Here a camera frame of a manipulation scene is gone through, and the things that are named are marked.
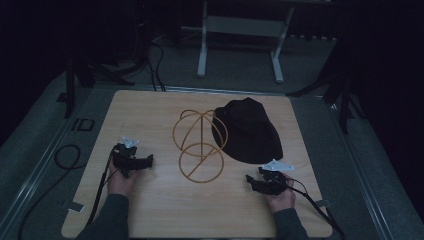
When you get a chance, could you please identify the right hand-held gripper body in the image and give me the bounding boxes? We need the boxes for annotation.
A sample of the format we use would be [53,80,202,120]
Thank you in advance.
[258,159,296,196]

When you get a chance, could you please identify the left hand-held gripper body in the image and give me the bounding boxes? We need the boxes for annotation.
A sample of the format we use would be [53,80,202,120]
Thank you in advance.
[112,136,140,178]

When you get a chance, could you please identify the black bucket hat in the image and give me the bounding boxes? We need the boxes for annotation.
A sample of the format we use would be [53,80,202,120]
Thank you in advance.
[211,96,285,165]

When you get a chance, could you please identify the gold wire hat stand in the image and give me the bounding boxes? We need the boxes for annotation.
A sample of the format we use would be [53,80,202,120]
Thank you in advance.
[172,108,230,185]

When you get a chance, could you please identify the person's right hand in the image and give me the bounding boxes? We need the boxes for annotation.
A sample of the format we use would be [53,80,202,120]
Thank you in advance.
[264,177,297,215]

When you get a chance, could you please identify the person's left hand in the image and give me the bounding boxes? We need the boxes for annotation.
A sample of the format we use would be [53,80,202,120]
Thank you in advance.
[106,165,143,198]

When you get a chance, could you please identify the black tripod stand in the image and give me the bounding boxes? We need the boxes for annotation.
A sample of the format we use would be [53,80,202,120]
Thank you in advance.
[285,38,368,136]
[55,19,152,120]

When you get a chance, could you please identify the left hand-held gripper cable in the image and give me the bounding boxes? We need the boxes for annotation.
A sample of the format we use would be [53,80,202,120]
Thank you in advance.
[84,149,120,232]

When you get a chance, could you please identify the hand-held gripper cable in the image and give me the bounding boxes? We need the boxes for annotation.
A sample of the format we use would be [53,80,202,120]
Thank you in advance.
[285,177,347,240]
[84,149,120,232]

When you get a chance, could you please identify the right hand-held gripper cable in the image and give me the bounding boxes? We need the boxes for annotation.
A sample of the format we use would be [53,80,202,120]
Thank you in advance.
[285,177,347,240]

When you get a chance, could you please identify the black looped floor cable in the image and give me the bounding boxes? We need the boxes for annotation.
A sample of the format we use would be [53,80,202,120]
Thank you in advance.
[17,143,83,240]

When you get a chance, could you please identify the black hanging cables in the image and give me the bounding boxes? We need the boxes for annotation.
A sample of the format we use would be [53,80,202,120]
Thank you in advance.
[145,33,168,93]

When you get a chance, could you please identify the white metal desk frame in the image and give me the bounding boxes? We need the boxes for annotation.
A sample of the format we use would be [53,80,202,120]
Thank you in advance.
[181,0,296,85]

